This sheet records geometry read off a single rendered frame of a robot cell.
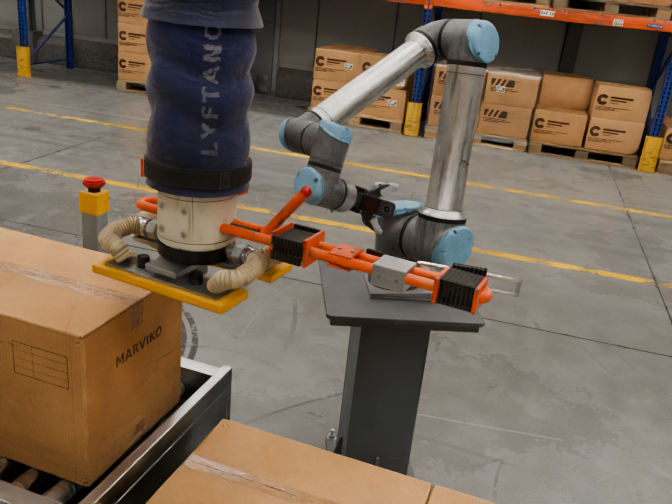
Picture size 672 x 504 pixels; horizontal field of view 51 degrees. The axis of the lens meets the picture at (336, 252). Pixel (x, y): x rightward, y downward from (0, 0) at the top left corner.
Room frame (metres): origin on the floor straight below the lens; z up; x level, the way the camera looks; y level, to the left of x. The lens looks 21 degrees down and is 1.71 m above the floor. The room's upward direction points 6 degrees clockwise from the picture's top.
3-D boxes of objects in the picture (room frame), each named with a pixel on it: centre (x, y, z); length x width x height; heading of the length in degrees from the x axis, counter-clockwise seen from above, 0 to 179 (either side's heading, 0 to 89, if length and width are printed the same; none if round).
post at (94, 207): (2.11, 0.78, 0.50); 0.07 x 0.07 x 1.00; 72
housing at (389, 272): (1.26, -0.12, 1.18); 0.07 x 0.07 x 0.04; 66
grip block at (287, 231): (1.34, 0.08, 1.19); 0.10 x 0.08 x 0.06; 156
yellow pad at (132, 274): (1.36, 0.35, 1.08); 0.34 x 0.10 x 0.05; 66
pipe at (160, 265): (1.44, 0.31, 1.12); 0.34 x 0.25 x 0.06; 66
